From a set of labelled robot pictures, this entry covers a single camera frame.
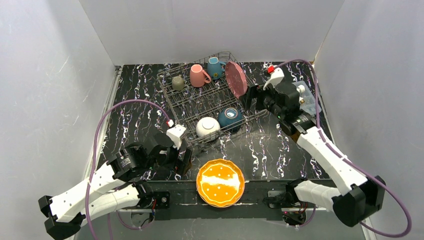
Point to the pink handled mug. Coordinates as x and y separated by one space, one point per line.
198 76

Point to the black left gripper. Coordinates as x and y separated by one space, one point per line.
185 160

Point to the grey wire dish rack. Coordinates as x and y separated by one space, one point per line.
193 103

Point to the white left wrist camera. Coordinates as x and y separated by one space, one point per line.
176 133

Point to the white pipe fitting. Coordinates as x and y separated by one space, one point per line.
301 89

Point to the teal bowl beige inside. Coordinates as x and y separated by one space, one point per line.
230 119

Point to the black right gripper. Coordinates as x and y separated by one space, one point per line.
257 98

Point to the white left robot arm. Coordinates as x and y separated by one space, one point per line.
119 183

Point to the small grey cup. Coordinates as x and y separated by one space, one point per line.
178 83

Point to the blue handled mug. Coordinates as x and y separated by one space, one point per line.
215 68

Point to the orange polka dot plate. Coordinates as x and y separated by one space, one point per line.
220 183

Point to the white bowl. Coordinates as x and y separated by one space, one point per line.
207 126

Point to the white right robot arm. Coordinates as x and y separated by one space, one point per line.
355 196

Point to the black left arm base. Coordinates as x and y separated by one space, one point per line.
149 200

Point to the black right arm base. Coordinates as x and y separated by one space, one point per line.
288 198

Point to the pink polka dot plate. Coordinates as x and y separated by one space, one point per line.
236 79

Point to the clear plastic parts box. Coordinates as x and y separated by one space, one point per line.
309 105

